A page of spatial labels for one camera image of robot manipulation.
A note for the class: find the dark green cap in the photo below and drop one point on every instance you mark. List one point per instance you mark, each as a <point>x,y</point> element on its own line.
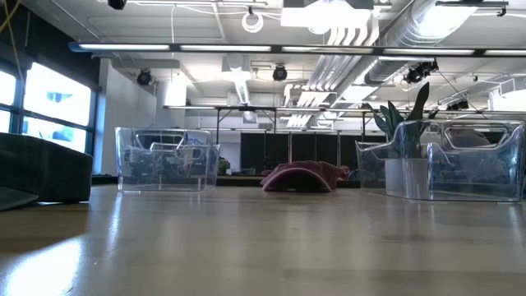
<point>41,168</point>

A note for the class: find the long ceiling light bar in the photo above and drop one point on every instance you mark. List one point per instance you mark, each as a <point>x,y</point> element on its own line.
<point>226,48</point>

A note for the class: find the small clear plastic bin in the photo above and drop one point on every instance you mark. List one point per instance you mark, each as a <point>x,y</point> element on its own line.
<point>123,164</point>

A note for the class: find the white plant pot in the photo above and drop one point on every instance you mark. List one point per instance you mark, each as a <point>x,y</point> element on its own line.
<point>404,177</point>

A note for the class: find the white ceiling light panel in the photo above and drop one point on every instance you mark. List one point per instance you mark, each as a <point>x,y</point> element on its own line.
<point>324,14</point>

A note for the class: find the green leafy plant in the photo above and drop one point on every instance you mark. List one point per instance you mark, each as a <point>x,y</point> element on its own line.
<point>419,103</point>

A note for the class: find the large clear plastic bin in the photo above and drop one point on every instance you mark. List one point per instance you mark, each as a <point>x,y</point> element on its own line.
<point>472,172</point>

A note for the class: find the large black-framed window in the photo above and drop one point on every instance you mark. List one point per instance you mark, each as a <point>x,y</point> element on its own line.
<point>57,94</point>

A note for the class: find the black metal table frame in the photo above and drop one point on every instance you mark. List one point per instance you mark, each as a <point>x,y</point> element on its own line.
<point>246,108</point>

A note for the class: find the silver ventilation duct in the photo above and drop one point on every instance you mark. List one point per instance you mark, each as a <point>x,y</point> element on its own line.
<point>394,61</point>

